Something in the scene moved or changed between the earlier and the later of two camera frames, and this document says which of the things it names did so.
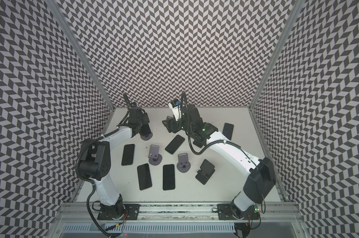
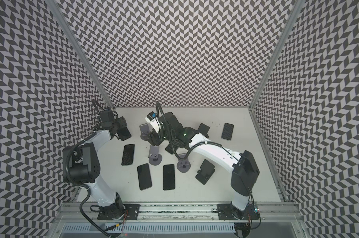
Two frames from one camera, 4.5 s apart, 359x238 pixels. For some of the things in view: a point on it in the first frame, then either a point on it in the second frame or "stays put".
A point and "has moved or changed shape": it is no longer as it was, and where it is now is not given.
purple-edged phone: [146, 133] has moved or changed shape
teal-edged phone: [128, 154] stays put
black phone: [168, 177] stays put
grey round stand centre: [183, 165] stays put
